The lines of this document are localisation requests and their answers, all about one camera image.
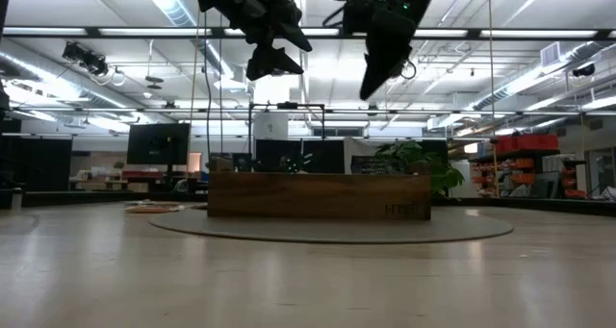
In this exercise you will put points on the green potted plant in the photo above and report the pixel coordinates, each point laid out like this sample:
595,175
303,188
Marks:
447,176

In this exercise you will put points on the metal storage shelf rack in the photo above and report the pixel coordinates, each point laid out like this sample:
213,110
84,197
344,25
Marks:
524,164

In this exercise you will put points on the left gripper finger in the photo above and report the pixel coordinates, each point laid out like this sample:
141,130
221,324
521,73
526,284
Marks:
272,66
291,32

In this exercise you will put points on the orange mango tea bag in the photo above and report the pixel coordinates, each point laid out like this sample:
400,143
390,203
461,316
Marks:
151,208

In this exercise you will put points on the round grey mat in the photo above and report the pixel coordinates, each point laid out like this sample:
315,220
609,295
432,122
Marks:
332,231

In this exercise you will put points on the large red storage bin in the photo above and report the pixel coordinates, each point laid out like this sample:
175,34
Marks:
538,142

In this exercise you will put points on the wide black wall panel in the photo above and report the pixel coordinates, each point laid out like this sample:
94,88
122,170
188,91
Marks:
48,164

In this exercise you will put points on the wooden tea organizer box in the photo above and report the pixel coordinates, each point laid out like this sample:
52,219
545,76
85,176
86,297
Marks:
320,195

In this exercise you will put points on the black metal stand frame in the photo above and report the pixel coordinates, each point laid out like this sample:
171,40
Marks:
287,106

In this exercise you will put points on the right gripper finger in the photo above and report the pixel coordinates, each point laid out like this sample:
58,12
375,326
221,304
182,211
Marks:
385,54

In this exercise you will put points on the black overhead frame beam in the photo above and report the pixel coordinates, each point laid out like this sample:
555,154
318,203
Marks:
474,33

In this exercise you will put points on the black display screen on stand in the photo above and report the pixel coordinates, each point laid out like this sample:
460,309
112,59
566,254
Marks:
159,143

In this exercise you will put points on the wooden workbench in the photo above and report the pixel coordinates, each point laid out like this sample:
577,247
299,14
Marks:
106,184

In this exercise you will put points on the black partition panel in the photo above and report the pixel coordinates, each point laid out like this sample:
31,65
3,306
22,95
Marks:
327,145

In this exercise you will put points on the grey cylindrical post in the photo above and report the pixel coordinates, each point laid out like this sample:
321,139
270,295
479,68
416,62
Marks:
17,198

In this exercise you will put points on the black ceiling speaker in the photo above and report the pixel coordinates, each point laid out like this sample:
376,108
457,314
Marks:
583,70

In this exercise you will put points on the beige vanilla tea bag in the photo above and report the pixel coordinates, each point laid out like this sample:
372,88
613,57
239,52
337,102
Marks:
198,206

